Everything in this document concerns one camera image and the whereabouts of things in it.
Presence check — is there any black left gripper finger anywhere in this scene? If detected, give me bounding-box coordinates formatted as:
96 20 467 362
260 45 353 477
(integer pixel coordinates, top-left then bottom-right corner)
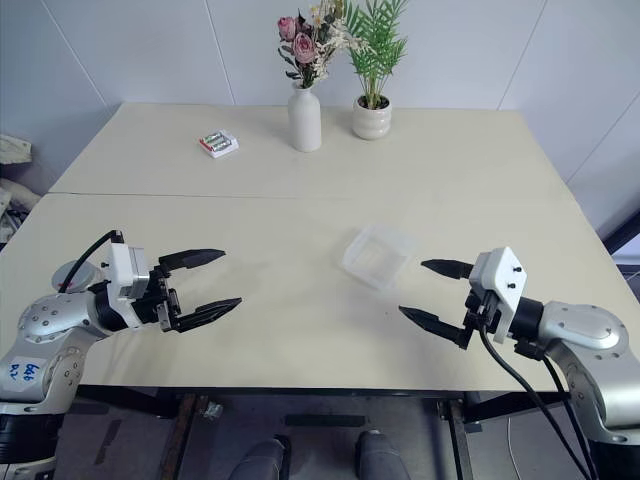
158 247 227 274
173 297 244 335

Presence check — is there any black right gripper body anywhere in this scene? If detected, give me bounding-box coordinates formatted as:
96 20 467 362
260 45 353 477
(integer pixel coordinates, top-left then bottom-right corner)
462 287 504 337

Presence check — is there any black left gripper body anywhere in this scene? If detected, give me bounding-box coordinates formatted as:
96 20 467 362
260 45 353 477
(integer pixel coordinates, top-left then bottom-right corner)
130 265 182 335

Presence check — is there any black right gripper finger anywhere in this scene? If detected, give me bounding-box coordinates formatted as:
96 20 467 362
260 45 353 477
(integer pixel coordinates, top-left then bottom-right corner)
397 305 475 351
420 258 475 282

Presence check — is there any clear plastic container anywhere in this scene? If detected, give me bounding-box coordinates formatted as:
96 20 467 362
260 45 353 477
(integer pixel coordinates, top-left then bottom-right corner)
340 223 419 296

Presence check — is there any white battery pack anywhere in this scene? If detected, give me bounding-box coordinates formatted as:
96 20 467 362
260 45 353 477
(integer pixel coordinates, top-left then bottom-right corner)
197 128 241 162

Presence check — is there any dark rounded shape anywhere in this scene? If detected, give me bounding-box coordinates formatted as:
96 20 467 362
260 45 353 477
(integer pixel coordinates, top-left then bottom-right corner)
353 428 417 480
230 434 293 480

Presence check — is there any black flat floor bar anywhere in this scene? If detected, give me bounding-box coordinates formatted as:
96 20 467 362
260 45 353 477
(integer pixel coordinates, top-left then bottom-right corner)
283 413 367 429

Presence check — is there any white handwritten label sticker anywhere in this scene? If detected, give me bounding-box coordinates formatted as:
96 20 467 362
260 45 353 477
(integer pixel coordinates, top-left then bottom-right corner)
0 352 52 397

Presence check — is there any white ribbed plant pot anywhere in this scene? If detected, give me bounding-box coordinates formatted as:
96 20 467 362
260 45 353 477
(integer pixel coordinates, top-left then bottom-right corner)
350 93 393 142

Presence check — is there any dark furniture piece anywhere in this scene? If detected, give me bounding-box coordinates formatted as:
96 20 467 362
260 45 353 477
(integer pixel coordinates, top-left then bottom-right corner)
601 206 640 257

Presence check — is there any white ceramic vase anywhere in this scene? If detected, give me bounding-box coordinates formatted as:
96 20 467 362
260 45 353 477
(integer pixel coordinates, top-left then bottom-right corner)
287 81 323 154

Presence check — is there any pile of white bags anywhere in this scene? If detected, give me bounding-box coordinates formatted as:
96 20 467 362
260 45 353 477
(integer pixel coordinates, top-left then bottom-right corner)
0 132 43 246

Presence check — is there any green fern plant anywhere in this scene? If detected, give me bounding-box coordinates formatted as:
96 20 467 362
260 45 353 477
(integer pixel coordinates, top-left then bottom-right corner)
341 0 410 111

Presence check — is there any dried flower bouquet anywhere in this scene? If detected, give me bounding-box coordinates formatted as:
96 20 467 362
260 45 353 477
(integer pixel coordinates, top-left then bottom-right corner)
276 0 362 92

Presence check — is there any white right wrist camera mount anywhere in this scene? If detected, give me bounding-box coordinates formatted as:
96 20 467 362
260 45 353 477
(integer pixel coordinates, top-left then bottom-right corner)
468 245 529 345

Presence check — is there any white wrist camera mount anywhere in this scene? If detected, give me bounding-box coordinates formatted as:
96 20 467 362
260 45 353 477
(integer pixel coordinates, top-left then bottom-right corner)
106 242 152 326
468 245 529 345

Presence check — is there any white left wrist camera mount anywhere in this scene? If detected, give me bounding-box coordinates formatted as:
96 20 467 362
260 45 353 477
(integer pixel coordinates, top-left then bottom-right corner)
106 242 152 326

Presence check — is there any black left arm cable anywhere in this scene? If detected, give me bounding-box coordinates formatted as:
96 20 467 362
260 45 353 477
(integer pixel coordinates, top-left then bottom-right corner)
56 229 125 294

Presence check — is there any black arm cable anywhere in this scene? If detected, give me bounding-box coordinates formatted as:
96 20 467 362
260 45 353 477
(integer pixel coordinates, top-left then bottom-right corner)
56 229 125 294
514 337 601 480
474 307 592 480

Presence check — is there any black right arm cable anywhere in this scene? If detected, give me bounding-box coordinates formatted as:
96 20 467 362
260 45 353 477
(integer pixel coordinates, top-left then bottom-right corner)
514 337 601 480
474 307 592 480

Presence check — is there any black metal table frame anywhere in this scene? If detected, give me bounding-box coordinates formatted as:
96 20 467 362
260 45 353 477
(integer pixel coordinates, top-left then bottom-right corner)
64 383 577 480

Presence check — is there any thin white floor cable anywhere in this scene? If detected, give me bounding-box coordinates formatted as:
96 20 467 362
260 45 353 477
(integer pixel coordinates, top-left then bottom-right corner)
505 413 525 477

